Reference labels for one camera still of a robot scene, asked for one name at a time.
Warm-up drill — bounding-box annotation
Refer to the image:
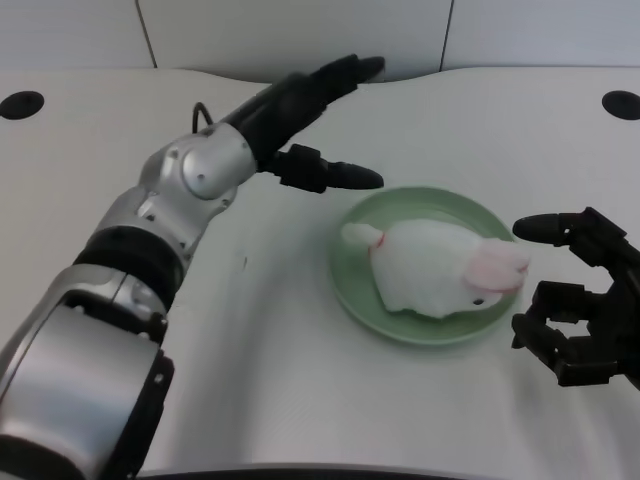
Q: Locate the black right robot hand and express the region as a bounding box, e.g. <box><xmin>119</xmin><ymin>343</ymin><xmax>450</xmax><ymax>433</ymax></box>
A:
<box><xmin>510</xmin><ymin>205</ymin><xmax>640</xmax><ymax>391</ymax></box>

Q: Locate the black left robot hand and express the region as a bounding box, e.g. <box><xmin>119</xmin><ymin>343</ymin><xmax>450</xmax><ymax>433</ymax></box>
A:
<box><xmin>219</xmin><ymin>53</ymin><xmax>386</xmax><ymax>195</ymax></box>

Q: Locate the white plush rabbit doll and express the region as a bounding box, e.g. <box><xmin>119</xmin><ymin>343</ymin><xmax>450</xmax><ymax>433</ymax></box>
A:
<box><xmin>340</xmin><ymin>219</ymin><xmax>532</xmax><ymax>319</ymax></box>

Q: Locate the green round plate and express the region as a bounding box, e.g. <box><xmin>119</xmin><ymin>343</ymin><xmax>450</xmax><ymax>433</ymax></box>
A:
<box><xmin>328</xmin><ymin>185</ymin><xmax>524</xmax><ymax>347</ymax></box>

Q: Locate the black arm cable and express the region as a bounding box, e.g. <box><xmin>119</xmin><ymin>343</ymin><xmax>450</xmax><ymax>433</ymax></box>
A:
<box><xmin>192</xmin><ymin>101</ymin><xmax>217</xmax><ymax>135</ymax></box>

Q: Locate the black round cable grommet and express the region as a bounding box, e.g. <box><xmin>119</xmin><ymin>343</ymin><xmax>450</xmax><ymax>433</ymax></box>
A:
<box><xmin>601</xmin><ymin>90</ymin><xmax>640</xmax><ymax>120</ymax></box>
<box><xmin>0</xmin><ymin>90</ymin><xmax>46</xmax><ymax>120</ymax></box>

